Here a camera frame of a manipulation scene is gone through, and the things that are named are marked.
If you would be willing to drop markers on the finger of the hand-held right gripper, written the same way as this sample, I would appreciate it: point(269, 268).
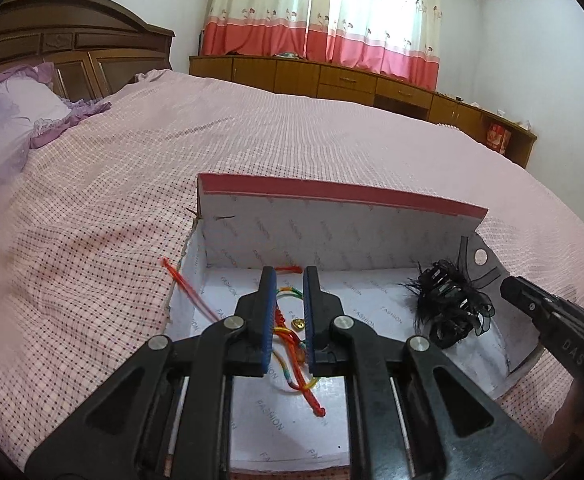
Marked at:
point(522, 295)

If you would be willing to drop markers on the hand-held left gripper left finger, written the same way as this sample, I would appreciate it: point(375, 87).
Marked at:
point(267, 310)

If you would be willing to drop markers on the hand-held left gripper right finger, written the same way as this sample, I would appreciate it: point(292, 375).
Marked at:
point(313, 310)

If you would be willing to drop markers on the black feathered hair clip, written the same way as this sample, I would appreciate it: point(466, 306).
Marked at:
point(447, 305)

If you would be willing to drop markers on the red cardboard box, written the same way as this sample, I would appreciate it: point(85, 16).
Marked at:
point(372, 240)

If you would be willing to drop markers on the red gift bag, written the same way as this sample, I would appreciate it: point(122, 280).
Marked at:
point(498, 137)

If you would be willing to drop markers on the pink checked bedspread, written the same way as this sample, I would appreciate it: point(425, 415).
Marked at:
point(272, 135)

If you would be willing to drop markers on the long wooden cabinet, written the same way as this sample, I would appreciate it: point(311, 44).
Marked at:
point(297, 76)

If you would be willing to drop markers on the small colourful object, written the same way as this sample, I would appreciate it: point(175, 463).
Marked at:
point(286, 55)

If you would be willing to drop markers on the cream and pink curtain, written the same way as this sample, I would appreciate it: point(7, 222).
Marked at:
point(322, 10)

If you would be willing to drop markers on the wooden headboard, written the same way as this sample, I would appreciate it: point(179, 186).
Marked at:
point(71, 45)

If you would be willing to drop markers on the purple floral pillow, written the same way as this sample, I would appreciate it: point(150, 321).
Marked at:
point(1, 110)

